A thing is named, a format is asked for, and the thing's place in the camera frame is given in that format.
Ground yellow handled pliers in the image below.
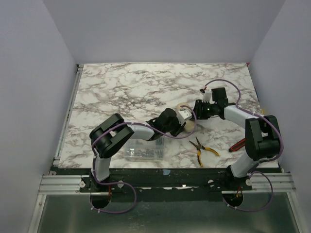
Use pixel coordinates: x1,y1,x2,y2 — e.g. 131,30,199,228
189,137,220,167

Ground blue tape piece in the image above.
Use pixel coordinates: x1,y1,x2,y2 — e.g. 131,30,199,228
162,169,171,176

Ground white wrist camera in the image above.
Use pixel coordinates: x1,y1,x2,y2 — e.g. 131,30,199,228
200,87,212,102
177,108,192,124

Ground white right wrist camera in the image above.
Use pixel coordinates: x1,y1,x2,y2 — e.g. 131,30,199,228
200,87,212,102

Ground red black screwdriver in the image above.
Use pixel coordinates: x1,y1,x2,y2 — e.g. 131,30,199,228
228,138,246,152

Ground aluminium rail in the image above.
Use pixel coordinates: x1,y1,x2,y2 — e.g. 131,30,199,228
38,173,92,195
52,64,84,166

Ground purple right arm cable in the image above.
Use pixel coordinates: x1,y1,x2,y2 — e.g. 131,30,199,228
200,79,284,212

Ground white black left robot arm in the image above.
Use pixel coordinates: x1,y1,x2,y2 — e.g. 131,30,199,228
89,107,192,182

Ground beige umbrella case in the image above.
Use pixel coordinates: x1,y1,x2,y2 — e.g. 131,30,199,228
175,102,196,133

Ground aluminium left side rail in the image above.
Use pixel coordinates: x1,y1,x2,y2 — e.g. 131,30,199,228
52,64,84,166

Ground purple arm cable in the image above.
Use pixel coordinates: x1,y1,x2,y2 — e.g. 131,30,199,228
91,104,197,215
200,79,284,212

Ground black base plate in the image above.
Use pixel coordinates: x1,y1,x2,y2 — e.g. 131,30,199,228
50,167,281,205

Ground aluminium front rail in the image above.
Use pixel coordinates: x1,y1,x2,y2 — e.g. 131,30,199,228
38,173,92,195

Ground clear plastic screw box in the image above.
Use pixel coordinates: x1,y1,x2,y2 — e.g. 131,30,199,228
124,138,165,160

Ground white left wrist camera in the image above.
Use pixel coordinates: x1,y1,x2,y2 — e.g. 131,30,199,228
177,108,192,124

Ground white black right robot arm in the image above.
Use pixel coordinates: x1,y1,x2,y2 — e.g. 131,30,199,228
193,87,283,178

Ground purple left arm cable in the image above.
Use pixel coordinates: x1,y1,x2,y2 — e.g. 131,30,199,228
91,104,197,215

